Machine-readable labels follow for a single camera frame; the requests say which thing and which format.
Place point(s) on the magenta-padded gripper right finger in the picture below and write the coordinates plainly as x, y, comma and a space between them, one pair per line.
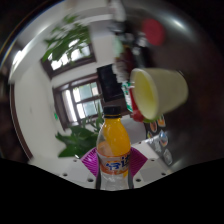
150, 171

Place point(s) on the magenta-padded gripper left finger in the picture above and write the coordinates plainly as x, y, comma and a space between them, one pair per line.
80, 171

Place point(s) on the orange drink bottle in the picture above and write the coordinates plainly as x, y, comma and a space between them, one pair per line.
113, 156

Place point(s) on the potted plant in white pot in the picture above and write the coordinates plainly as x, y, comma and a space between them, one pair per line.
66, 40
78, 140

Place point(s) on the dark wooden double door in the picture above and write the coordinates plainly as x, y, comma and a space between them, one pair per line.
83, 100

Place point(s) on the green box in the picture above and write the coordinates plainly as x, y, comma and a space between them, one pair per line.
127, 96

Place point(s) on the pale yellow cup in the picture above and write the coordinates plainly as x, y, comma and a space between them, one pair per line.
163, 91

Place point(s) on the dark-framed window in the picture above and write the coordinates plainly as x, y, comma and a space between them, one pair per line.
66, 63

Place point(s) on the flat round red coaster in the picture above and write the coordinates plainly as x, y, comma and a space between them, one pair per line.
153, 31

